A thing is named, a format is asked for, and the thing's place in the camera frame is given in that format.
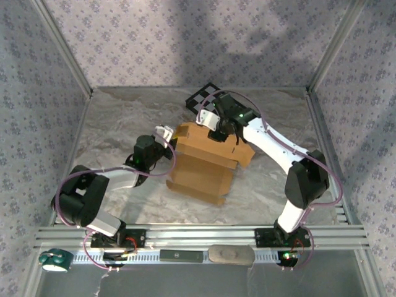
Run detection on black rectangular device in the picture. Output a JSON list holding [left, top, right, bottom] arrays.
[[159, 249, 205, 264]]

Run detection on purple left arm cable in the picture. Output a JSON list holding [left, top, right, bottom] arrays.
[[51, 140, 179, 273]]

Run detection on grey oval metal plate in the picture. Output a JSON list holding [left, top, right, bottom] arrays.
[[207, 244, 256, 266]]

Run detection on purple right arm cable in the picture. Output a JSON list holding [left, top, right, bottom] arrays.
[[197, 90, 344, 273]]

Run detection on aluminium side rail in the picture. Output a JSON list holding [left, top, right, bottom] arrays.
[[304, 88, 364, 226], [48, 92, 93, 226]]

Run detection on aluminium corner post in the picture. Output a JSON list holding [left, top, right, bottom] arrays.
[[306, 0, 369, 93], [30, 0, 93, 97]]

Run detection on brown cardboard box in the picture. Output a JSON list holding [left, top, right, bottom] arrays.
[[165, 122, 256, 205]]

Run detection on slotted grey cable duct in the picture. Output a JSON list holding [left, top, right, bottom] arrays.
[[72, 249, 299, 264]]

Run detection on black and white checkerboard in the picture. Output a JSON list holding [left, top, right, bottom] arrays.
[[185, 82, 224, 114]]

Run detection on teal round tape dispenser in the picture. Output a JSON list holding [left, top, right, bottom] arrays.
[[38, 249, 74, 273]]

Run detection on aluminium front rail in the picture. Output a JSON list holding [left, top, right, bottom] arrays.
[[35, 225, 371, 250]]

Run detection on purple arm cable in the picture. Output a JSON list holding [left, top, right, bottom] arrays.
[[51, 140, 179, 273], [197, 90, 344, 273]]

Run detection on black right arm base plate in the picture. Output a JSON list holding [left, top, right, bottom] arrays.
[[254, 228, 311, 248]]

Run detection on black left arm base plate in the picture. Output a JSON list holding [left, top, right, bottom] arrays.
[[90, 228, 147, 249]]

